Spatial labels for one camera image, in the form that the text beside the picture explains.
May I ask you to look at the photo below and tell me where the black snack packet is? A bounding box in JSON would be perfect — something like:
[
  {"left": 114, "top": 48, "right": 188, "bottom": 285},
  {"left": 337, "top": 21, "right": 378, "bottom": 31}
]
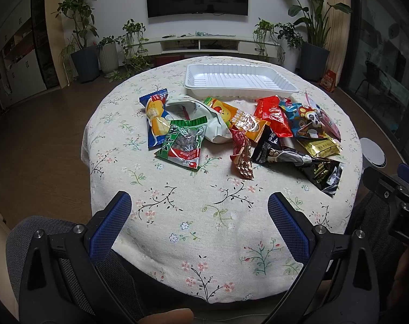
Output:
[{"left": 251, "top": 126, "right": 343, "bottom": 196}]

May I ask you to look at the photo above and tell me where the gold snack packet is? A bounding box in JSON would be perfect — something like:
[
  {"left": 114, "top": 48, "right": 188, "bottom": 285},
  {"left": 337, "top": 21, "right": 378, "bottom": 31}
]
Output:
[{"left": 297, "top": 137, "right": 341, "bottom": 158}]

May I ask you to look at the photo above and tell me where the dark red nut packet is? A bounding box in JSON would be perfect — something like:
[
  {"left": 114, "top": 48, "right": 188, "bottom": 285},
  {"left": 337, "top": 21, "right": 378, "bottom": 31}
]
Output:
[{"left": 230, "top": 128, "right": 254, "bottom": 180}]

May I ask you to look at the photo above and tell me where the pink snack packet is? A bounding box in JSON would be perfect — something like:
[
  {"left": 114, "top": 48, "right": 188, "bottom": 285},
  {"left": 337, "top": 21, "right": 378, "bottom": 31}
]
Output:
[{"left": 305, "top": 93, "right": 341, "bottom": 141}]

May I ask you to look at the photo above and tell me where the blue panda snack bag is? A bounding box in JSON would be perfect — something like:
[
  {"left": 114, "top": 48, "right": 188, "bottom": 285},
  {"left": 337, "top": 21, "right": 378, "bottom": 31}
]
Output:
[{"left": 279, "top": 99, "right": 326, "bottom": 140}]

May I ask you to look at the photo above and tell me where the orange candy bar packet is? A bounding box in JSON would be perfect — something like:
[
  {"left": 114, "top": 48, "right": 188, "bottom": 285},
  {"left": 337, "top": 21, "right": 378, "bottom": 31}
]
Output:
[{"left": 204, "top": 97, "right": 267, "bottom": 143}]

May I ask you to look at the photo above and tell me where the large red snack bag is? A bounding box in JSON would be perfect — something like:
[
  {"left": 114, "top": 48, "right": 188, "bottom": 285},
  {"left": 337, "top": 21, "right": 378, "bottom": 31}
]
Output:
[{"left": 254, "top": 95, "right": 293, "bottom": 137}]

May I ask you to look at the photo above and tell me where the green nut snack packet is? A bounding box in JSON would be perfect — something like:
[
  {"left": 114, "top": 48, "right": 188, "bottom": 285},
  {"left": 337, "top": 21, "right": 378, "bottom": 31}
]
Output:
[{"left": 155, "top": 116, "right": 207, "bottom": 170}]

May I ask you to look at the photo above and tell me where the blue cake snack packet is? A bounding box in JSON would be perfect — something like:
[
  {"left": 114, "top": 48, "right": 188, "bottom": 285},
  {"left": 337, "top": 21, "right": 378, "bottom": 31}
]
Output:
[{"left": 139, "top": 89, "right": 170, "bottom": 149}]

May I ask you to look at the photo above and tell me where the white snack bag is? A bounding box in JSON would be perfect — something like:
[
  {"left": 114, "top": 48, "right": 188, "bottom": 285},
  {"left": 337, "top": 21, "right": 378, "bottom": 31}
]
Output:
[{"left": 165, "top": 96, "right": 233, "bottom": 144}]

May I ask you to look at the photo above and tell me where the person left hand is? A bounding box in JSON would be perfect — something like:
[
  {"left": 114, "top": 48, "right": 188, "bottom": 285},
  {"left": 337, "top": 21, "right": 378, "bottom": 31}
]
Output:
[{"left": 138, "top": 309, "right": 194, "bottom": 324}]

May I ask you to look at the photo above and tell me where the floral white tablecloth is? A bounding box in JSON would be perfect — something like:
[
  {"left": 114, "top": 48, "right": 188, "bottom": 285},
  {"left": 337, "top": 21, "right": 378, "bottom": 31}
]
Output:
[{"left": 81, "top": 59, "right": 363, "bottom": 303}]

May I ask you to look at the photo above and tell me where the black chair behind glass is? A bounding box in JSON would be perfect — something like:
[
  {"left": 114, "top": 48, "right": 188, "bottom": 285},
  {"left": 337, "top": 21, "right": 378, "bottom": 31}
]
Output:
[{"left": 354, "top": 61, "right": 401, "bottom": 110}]

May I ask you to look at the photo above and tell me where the red gift box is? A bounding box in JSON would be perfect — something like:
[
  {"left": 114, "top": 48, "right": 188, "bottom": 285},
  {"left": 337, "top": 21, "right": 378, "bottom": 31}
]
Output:
[{"left": 319, "top": 69, "right": 336, "bottom": 93}]

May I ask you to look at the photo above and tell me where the large leaf plant dark pot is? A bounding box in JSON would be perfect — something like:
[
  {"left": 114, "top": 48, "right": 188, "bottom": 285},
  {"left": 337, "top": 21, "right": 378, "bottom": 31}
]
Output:
[{"left": 288, "top": 0, "right": 352, "bottom": 82}]

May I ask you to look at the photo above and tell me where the white plastic tray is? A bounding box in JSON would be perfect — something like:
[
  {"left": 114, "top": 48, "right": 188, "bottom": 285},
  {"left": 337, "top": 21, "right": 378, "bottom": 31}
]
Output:
[{"left": 184, "top": 64, "right": 299, "bottom": 99}]

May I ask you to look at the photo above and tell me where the beige curtain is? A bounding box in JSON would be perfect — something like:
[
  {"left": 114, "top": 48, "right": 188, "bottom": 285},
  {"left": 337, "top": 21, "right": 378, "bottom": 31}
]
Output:
[{"left": 325, "top": 0, "right": 351, "bottom": 85}]

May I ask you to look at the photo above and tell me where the bushy plant in white pot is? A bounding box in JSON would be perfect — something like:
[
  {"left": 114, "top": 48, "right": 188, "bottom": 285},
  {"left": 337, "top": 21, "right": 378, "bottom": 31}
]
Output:
[{"left": 252, "top": 18, "right": 305, "bottom": 73}]

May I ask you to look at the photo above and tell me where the tall plant in dark pot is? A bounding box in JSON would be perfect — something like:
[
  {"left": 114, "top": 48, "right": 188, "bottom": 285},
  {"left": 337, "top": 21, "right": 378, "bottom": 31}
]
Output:
[{"left": 54, "top": 0, "right": 99, "bottom": 83}]

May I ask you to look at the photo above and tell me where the trailing green ivy plant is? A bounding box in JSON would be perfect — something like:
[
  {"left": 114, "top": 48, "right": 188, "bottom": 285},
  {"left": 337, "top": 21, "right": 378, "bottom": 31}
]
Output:
[{"left": 109, "top": 19, "right": 150, "bottom": 81}]

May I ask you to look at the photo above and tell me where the plant in white ribbed pot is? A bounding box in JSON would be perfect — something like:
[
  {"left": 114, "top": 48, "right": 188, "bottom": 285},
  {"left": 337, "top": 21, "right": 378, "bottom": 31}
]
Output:
[{"left": 97, "top": 36, "right": 119, "bottom": 75}]

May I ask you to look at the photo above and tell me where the white tv console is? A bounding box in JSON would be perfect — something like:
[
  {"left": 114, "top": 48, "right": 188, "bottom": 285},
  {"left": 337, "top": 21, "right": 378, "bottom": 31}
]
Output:
[{"left": 143, "top": 35, "right": 260, "bottom": 59}]

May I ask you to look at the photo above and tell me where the white wall cabinet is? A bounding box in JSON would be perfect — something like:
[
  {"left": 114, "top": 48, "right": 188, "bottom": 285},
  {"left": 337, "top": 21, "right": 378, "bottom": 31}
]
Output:
[{"left": 0, "top": 0, "right": 47, "bottom": 108}]

